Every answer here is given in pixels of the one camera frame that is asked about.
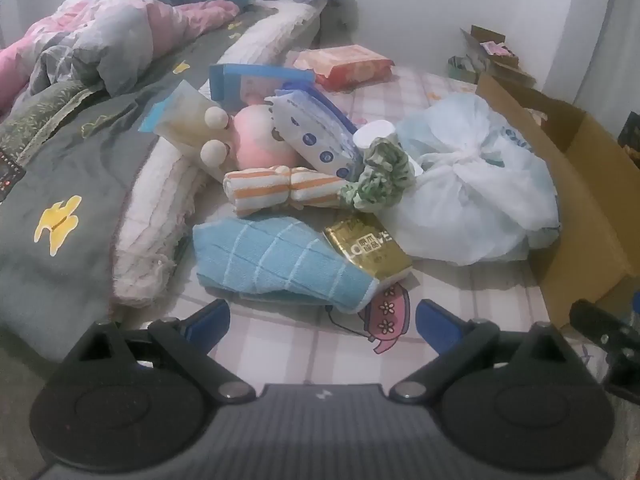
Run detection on white yogurt cup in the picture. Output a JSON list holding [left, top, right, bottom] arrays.
[[352, 120, 398, 153]]

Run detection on light blue towel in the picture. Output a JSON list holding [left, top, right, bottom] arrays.
[[192, 217, 378, 313]]

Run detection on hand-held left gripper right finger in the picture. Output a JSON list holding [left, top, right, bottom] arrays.
[[389, 299, 596, 405]]

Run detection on olive patterned cloth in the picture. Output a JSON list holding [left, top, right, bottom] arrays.
[[0, 80, 101, 151]]

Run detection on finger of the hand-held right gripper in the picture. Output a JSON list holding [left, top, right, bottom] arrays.
[[602, 352, 640, 395], [569, 299, 640, 357]]

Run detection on large cardboard box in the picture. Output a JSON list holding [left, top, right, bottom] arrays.
[[475, 72, 640, 331]]

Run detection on dark box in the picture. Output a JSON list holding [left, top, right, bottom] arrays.
[[617, 110, 640, 161]]

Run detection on orange striped towel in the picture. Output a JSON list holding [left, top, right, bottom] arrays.
[[223, 167, 346, 218]]

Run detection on white plastic bag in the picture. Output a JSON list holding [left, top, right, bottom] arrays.
[[380, 92, 561, 266]]

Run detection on cream packet with blue edge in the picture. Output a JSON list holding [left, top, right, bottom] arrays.
[[139, 82, 236, 181]]

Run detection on pink grey quilt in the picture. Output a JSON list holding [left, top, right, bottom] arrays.
[[0, 0, 241, 111]]

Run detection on green white scrunchie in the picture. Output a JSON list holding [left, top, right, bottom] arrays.
[[340, 140, 418, 213]]

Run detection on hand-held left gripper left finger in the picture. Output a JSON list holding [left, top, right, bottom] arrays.
[[59, 299, 256, 405]]

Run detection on pink plush toy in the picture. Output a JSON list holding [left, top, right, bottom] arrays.
[[199, 102, 306, 181]]

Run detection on red wet wipes pack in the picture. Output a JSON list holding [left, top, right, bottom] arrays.
[[292, 45, 396, 92]]

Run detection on pink plaid bedsheet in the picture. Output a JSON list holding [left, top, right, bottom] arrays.
[[120, 60, 566, 396]]

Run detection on white blue wipes packet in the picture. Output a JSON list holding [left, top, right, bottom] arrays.
[[265, 89, 363, 181]]

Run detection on blue edged plastic packet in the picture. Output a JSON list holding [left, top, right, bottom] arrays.
[[209, 63, 316, 111]]

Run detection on small open cardboard box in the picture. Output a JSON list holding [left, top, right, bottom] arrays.
[[460, 25, 536, 86]]

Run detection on green container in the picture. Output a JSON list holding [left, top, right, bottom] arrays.
[[447, 55, 481, 81]]

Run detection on gold tissue packet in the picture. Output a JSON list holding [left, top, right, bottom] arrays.
[[322, 214, 413, 283]]

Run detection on grey blanket with yellow prints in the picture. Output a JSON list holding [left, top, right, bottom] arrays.
[[0, 10, 281, 361]]

